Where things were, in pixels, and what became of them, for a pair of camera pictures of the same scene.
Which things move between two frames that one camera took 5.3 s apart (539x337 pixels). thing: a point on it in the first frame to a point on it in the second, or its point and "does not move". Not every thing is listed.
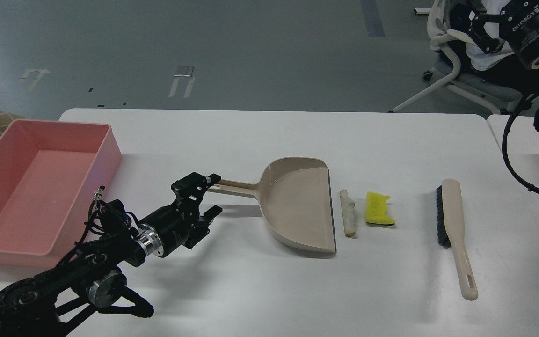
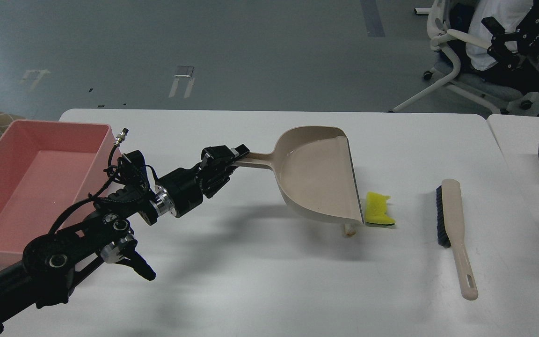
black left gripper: x=172 y=228 to x=180 y=190
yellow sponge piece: x=375 y=209 does not move
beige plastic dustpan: x=295 y=195 to x=314 y=165
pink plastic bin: x=31 y=194 does not move
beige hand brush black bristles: x=451 y=225 does not move
